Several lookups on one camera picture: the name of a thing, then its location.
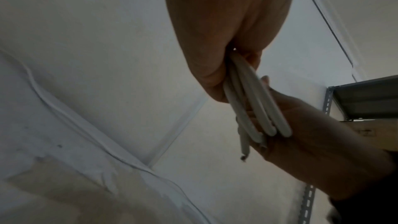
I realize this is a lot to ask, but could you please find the brown cardboard box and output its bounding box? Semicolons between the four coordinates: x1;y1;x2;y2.
339;119;398;151

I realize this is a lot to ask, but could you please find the thin white wall cable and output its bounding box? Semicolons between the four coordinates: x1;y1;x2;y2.
0;47;215;224

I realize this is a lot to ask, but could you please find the grey metal shelf rack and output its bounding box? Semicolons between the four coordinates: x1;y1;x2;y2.
297;75;398;224

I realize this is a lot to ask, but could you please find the person's left hand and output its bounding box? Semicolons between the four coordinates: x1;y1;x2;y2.
159;0;300;102

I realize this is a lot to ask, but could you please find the white moulding strip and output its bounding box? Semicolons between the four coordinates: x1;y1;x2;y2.
297;0;370;83

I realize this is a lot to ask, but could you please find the person's right hand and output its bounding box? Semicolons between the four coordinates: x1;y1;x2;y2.
235;75;397;202

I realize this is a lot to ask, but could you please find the white cable bundle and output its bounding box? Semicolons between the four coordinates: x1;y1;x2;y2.
222;51;294;163

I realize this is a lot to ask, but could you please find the person's right forearm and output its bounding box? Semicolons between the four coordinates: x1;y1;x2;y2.
326;149;398;224

